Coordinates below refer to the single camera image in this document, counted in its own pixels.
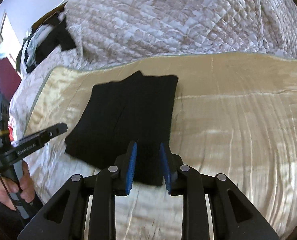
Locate quilted floral comforter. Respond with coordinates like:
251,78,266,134
8,0,297,205

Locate black pants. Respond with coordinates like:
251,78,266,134
65,71,178,186

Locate dark clothes pile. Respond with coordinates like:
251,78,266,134
16,4,76,76

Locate left hand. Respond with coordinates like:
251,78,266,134
0,161,35,211

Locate gold satin bedspread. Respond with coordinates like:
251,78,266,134
24,53,297,239

